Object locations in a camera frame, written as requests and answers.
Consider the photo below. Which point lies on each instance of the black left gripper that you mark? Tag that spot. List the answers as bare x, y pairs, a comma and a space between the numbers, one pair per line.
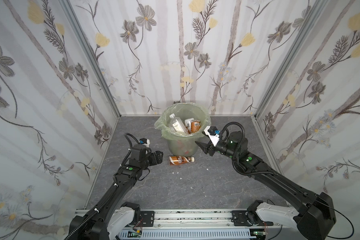
157, 157

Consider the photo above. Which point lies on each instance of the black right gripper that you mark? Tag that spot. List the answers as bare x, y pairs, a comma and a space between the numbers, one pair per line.
212, 148

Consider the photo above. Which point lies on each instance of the brown coffee bottle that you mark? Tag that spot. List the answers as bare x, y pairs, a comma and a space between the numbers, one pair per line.
179, 160
195, 126

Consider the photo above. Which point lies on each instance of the white label clear bottle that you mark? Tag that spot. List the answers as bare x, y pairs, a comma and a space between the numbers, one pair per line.
188, 123

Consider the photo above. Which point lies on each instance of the clear square bottle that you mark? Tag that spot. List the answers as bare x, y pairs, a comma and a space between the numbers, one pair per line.
178, 124

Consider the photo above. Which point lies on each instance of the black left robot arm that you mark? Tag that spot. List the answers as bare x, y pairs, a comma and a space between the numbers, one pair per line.
110, 216

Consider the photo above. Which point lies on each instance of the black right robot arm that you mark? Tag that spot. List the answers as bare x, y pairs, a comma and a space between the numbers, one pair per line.
313, 215

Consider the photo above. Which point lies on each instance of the green plastic bin liner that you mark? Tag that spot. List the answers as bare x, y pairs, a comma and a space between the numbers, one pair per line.
183, 111

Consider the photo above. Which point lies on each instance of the mesh waste bin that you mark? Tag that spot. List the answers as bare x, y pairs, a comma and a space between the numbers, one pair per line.
181, 144

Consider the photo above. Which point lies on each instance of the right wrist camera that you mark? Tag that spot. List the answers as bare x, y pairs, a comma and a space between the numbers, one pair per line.
213, 133

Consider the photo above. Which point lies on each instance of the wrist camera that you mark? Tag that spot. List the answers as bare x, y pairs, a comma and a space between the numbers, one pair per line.
145, 142
213, 133

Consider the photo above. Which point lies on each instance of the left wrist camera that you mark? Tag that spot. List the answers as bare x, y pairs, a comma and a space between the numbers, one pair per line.
145, 142

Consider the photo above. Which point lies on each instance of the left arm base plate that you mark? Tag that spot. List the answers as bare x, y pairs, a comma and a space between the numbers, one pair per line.
146, 219

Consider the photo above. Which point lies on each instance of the aluminium mounting rail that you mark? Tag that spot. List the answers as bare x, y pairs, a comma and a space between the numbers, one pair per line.
220, 219

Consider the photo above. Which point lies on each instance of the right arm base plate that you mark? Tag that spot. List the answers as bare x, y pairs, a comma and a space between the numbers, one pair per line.
248, 219

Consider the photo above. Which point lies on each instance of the white vented cable duct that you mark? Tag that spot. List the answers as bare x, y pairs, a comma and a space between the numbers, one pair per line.
188, 234

